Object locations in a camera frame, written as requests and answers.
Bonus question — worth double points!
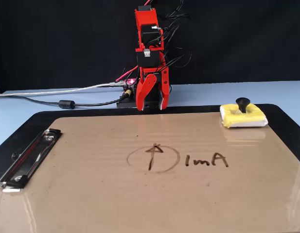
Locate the black power cable with ferrite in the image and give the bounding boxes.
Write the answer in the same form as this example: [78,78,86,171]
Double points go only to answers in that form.
[11,94,128,110]

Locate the yellow sponge with black knob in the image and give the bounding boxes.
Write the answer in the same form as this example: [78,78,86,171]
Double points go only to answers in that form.
[219,97,269,129]

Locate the silver metal clipboard clip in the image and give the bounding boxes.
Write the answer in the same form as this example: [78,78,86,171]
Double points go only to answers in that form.
[0,128,62,194]

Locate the black rectangular mat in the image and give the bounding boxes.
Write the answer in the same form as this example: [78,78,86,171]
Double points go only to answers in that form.
[0,103,300,195]

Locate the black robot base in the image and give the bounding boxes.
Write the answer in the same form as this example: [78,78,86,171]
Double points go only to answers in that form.
[116,84,173,109]

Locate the red wire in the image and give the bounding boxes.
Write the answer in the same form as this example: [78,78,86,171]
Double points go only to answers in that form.
[115,65,141,82]

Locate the silver braided USB cable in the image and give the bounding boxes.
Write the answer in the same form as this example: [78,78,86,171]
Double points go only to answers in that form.
[0,82,126,98]

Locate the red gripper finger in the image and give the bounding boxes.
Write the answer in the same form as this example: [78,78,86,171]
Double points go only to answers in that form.
[159,83,170,112]
[135,73,158,112]

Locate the red gripper body with servo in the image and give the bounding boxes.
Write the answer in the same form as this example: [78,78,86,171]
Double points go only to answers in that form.
[139,67,170,85]

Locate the brown clipboard board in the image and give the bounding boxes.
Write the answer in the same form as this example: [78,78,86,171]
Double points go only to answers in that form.
[0,112,300,233]

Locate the thin black servo wires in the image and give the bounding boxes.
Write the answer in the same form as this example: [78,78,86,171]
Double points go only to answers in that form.
[156,0,193,71]

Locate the controller circuit board with LED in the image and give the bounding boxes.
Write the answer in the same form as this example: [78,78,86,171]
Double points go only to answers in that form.
[120,78,137,89]

